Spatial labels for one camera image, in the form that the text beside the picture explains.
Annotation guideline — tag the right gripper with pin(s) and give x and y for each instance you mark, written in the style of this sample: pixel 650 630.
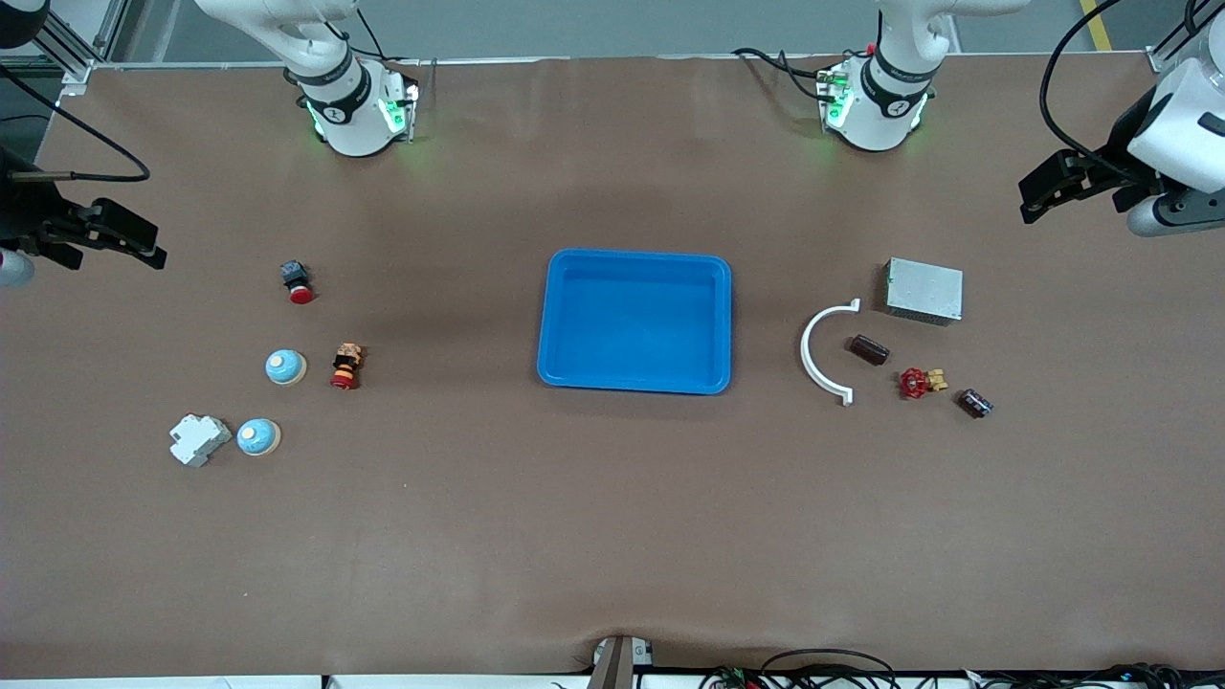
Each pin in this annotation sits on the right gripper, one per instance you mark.
pixel 21 212

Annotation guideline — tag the blue dome bell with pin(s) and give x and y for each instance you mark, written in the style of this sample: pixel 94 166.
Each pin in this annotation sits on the blue dome bell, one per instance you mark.
pixel 285 366
pixel 258 437

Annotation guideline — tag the red push button grey base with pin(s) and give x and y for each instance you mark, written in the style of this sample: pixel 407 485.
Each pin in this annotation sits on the red push button grey base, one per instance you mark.
pixel 298 282

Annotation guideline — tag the silver metal power supply box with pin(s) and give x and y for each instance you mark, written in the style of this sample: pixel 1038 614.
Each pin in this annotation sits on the silver metal power supply box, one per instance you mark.
pixel 924 290

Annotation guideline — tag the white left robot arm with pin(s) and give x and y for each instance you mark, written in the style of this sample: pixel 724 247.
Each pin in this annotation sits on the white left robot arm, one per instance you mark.
pixel 890 96

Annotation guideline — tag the aluminium frame profile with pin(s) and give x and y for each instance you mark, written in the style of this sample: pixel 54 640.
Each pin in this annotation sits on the aluminium frame profile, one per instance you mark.
pixel 1177 43
pixel 77 57

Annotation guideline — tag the brown capacitor with white print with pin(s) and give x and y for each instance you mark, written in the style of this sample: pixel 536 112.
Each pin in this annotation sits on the brown capacitor with white print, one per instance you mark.
pixel 975 403

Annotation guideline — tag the blue plastic tray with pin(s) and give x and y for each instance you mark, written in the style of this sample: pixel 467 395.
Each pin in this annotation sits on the blue plastic tray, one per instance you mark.
pixel 636 321

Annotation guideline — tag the red yellow emergency stop button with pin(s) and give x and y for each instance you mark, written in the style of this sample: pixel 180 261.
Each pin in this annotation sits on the red yellow emergency stop button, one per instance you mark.
pixel 346 366

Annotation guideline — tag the white curved plastic bracket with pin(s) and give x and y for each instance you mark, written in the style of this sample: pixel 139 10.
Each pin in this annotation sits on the white curved plastic bracket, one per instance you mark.
pixel 812 359

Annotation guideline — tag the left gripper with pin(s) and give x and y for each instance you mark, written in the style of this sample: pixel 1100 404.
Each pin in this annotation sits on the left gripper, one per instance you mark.
pixel 1118 156

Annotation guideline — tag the white circuit breaker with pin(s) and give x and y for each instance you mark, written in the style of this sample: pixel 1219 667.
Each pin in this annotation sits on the white circuit breaker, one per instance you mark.
pixel 199 439

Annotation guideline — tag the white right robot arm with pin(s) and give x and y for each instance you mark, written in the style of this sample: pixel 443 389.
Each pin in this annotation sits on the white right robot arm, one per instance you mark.
pixel 345 105

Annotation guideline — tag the plain brown electrolytic capacitor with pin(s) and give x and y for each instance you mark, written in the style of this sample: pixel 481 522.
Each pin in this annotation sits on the plain brown electrolytic capacitor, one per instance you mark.
pixel 869 349

